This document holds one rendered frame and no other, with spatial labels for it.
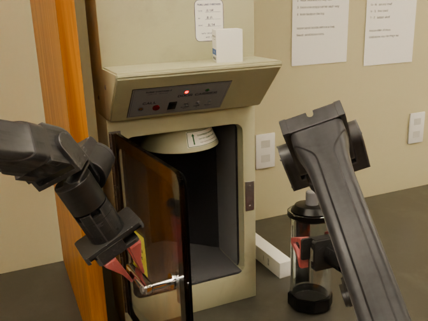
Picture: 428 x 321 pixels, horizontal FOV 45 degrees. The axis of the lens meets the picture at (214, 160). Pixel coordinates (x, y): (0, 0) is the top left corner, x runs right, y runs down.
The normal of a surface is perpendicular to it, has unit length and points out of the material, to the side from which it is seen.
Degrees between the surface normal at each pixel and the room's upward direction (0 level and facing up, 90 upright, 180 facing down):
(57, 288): 0
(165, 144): 66
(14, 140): 62
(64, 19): 90
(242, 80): 135
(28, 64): 90
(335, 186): 46
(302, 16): 90
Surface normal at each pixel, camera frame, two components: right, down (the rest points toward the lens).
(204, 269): -0.03, -0.96
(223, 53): 0.15, 0.29
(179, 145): 0.04, -0.12
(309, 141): -0.33, -0.47
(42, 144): 0.87, -0.36
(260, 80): 0.30, 0.86
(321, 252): 0.38, 0.20
